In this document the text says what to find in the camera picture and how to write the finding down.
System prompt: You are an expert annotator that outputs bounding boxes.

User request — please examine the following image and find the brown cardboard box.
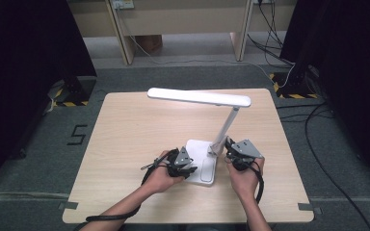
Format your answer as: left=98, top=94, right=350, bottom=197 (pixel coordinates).
left=134, top=34, right=164, bottom=54

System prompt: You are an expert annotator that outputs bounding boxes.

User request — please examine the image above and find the black cable bundle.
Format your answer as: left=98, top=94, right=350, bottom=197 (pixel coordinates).
left=247, top=0, right=295, bottom=66

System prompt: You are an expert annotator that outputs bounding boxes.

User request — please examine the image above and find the long black floor cable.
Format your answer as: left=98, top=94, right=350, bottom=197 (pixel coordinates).
left=304, top=102, right=370, bottom=231

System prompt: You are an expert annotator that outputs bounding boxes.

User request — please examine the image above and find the black stand with striped base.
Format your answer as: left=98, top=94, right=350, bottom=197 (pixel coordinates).
left=46, top=75, right=97, bottom=109
left=269, top=0, right=331, bottom=100

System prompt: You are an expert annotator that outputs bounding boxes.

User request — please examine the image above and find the person's left hand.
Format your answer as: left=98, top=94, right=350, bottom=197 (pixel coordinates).
left=141, top=150, right=186, bottom=195

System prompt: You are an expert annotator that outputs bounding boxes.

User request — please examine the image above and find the right hand-held gripper black cable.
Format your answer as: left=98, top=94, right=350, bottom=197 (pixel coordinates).
left=250, top=160, right=266, bottom=205

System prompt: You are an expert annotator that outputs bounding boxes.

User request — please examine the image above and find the hand-held gripper black cable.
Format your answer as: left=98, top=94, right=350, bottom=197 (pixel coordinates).
left=250, top=160, right=266, bottom=205
left=85, top=148, right=175, bottom=223

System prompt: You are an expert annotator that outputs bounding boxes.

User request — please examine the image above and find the white desk lamp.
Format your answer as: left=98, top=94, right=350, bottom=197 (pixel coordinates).
left=146, top=87, right=252, bottom=188

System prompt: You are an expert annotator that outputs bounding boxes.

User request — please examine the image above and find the grey tape piece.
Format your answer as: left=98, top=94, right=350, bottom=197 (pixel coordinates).
left=58, top=201, right=79, bottom=211
left=298, top=202, right=323, bottom=216

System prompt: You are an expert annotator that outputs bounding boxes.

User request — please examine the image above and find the beige wooden desk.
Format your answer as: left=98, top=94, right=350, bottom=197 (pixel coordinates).
left=66, top=0, right=298, bottom=66

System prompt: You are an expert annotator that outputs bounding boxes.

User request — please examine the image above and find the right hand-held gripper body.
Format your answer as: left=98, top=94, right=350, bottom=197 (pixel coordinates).
left=228, top=138, right=265, bottom=172

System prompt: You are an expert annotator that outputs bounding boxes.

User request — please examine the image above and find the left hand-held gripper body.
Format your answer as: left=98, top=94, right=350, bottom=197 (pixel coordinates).
left=167, top=145, right=194, bottom=179

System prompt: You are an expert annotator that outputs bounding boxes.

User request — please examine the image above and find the dark curtain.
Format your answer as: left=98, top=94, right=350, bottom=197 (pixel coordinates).
left=0, top=0, right=98, bottom=193
left=278, top=0, right=370, bottom=193

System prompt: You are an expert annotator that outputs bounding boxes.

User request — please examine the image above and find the person's right hand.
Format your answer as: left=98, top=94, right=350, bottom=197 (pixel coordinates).
left=226, top=157, right=266, bottom=202

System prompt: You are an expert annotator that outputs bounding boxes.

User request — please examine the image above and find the white floor cable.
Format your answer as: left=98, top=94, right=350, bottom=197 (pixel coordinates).
left=119, top=8, right=297, bottom=90

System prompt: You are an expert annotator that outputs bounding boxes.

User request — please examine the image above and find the white power socket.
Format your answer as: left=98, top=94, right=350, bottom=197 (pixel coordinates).
left=111, top=0, right=135, bottom=10

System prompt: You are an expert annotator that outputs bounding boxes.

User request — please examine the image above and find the left hand-held gripper black cable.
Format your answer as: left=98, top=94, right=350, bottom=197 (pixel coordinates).
left=85, top=148, right=175, bottom=223

